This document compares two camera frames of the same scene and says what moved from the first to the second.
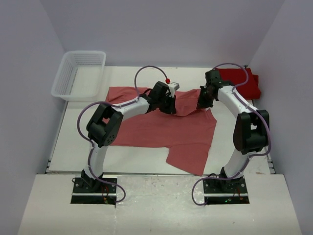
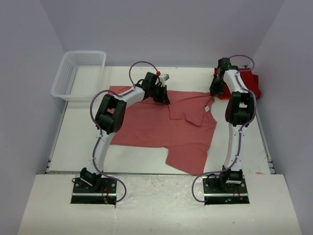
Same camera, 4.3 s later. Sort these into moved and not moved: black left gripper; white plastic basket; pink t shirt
Moved: black left gripper
Not moved: pink t shirt; white plastic basket
